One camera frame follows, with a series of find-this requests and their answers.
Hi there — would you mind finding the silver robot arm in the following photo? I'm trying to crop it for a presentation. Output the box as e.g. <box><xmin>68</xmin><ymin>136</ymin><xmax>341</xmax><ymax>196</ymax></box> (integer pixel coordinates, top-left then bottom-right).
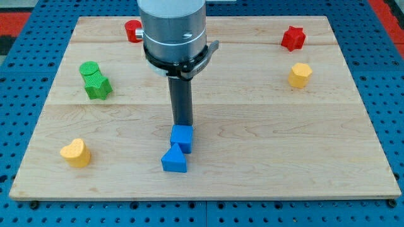
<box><xmin>138</xmin><ymin>0</ymin><xmax>208</xmax><ymax>80</ymax></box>

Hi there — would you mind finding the blue cube block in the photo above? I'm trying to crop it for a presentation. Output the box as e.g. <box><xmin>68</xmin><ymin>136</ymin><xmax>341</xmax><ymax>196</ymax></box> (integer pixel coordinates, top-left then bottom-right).
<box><xmin>170</xmin><ymin>125</ymin><xmax>193</xmax><ymax>154</ymax></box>

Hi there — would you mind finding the yellow heart block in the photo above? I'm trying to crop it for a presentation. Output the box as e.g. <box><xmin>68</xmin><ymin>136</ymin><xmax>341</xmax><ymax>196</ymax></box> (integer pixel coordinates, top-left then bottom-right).
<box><xmin>59</xmin><ymin>138</ymin><xmax>91</xmax><ymax>168</ymax></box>

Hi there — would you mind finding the dark cylindrical pusher stick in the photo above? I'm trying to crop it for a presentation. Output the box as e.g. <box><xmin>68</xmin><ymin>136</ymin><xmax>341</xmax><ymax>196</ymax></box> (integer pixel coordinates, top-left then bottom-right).
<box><xmin>168</xmin><ymin>78</ymin><xmax>193</xmax><ymax>125</ymax></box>

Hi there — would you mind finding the blue triangle block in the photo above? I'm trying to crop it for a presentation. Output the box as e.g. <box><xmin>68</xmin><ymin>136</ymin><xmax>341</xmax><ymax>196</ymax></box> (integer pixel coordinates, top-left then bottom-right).
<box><xmin>161</xmin><ymin>143</ymin><xmax>187</xmax><ymax>173</ymax></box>

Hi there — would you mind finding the wooden board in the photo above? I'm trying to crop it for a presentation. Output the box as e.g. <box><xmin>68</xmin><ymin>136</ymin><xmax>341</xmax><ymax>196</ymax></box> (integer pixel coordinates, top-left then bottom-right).
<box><xmin>9</xmin><ymin>16</ymin><xmax>401</xmax><ymax>201</ymax></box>

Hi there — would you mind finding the yellow hexagon block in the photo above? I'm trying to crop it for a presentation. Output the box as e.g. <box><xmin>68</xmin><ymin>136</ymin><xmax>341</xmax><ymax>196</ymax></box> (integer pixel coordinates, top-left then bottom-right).
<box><xmin>288</xmin><ymin>62</ymin><xmax>312</xmax><ymax>88</ymax></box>

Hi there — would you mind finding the green star block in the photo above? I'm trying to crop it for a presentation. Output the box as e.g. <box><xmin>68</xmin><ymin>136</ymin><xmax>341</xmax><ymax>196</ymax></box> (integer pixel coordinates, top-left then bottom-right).
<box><xmin>83</xmin><ymin>73</ymin><xmax>112</xmax><ymax>100</ymax></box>

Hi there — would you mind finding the red cylinder block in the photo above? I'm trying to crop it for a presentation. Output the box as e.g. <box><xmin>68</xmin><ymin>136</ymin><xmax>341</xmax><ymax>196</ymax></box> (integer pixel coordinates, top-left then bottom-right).
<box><xmin>124</xmin><ymin>20</ymin><xmax>143</xmax><ymax>43</ymax></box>

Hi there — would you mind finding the red star block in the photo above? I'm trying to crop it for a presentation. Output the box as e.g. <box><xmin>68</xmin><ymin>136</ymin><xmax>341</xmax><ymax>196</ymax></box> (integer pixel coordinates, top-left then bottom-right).
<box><xmin>281</xmin><ymin>26</ymin><xmax>306</xmax><ymax>52</ymax></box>

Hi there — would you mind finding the green cylinder block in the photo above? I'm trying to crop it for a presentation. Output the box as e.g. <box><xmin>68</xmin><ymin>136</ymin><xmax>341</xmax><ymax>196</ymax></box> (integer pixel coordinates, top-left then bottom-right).
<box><xmin>79</xmin><ymin>61</ymin><xmax>100</xmax><ymax>78</ymax></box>

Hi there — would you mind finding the black clamp ring with lever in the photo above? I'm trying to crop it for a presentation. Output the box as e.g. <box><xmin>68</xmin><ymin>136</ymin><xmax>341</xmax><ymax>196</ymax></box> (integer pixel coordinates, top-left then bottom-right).
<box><xmin>143</xmin><ymin>40</ymin><xmax>220</xmax><ymax>81</ymax></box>

